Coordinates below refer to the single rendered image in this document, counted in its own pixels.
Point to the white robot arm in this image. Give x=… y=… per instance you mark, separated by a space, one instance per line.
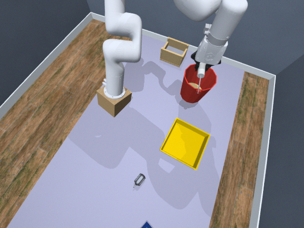
x=123 y=24

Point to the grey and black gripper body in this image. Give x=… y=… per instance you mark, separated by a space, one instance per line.
x=208 y=53

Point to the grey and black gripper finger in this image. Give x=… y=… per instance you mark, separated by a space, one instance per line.
x=207 y=67
x=197 y=63

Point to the blue open rectangular bin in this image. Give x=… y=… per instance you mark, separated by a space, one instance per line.
x=146 y=225

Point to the light wooden crate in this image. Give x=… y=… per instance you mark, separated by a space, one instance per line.
x=173 y=51

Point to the red bucket with wire handle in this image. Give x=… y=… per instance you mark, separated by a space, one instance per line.
x=197 y=83

